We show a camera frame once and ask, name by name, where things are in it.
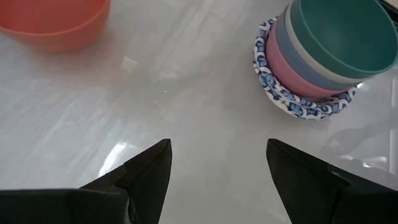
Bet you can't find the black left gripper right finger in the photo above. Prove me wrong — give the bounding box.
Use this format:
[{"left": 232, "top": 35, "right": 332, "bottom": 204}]
[{"left": 266, "top": 138, "right": 398, "bottom": 224}]

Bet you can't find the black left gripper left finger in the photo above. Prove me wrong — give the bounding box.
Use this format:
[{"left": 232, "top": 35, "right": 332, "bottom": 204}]
[{"left": 0, "top": 138, "right": 174, "bottom": 224}]

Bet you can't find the pink plastic bowl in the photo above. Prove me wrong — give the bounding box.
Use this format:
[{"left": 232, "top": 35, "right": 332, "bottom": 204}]
[{"left": 266, "top": 26, "right": 349, "bottom": 100}]

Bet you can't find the grey-blue plastic bowl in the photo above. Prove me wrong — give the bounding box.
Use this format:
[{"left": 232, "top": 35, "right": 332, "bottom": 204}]
[{"left": 275, "top": 14, "right": 355, "bottom": 91}]

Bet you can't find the teal plastic bowl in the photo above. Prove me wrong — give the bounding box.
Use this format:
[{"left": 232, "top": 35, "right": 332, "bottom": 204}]
[{"left": 289, "top": 0, "right": 398, "bottom": 79}]

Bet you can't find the red plastic bowl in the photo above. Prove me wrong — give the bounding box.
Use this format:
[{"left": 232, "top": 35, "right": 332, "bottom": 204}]
[{"left": 0, "top": 0, "right": 112, "bottom": 53}]

